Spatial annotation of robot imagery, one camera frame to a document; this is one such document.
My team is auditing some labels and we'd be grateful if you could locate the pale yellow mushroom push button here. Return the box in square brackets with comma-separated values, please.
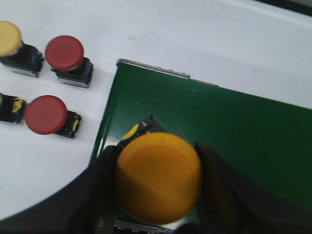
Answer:
[0, 21, 44, 78]

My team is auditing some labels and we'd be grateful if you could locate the red mushroom push button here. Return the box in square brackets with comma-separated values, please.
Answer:
[45, 35, 93, 88]
[24, 95, 81, 139]

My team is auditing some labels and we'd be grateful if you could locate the green conveyor belt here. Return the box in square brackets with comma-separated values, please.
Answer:
[90, 59, 312, 232]

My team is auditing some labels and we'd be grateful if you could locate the black yellow switch block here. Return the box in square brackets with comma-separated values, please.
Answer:
[0, 93, 26, 124]

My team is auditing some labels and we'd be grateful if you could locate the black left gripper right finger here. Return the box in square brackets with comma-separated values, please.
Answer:
[175, 142, 312, 234]

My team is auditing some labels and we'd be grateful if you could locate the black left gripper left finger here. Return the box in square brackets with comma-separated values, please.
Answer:
[0, 146, 121, 234]

